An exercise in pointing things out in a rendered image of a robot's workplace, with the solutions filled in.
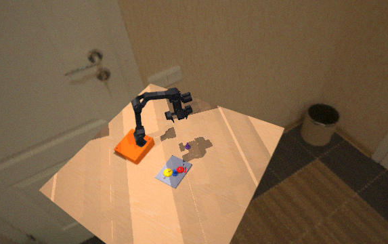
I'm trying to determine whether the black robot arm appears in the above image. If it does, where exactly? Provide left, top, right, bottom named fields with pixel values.
left=131, top=87, right=192, bottom=148

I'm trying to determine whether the yellow gear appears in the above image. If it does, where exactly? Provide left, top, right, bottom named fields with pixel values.
left=163, top=169, right=173, bottom=177

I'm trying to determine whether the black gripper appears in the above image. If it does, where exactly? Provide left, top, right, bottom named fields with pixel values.
left=165, top=105, right=192, bottom=122

